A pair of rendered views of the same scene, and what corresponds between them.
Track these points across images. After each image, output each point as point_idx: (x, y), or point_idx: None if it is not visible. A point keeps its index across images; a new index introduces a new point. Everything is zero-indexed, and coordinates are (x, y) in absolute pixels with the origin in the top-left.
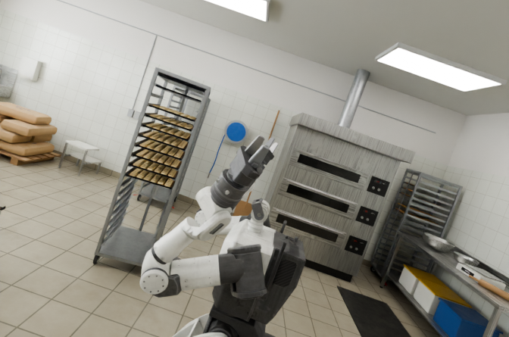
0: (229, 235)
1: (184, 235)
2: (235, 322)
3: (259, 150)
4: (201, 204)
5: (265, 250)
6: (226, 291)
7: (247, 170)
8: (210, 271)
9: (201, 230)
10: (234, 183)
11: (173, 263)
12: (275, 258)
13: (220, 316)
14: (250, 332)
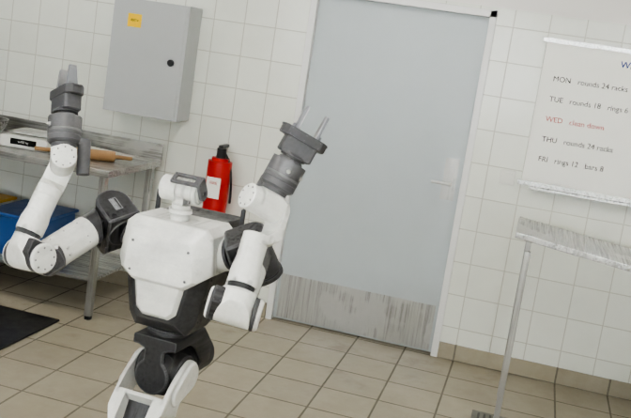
0: (185, 239)
1: (266, 248)
2: (193, 337)
3: (326, 123)
4: (265, 207)
5: (228, 229)
6: (204, 303)
7: (324, 147)
8: (262, 273)
9: (283, 231)
10: (301, 166)
11: None
12: None
13: (183, 343)
14: (204, 335)
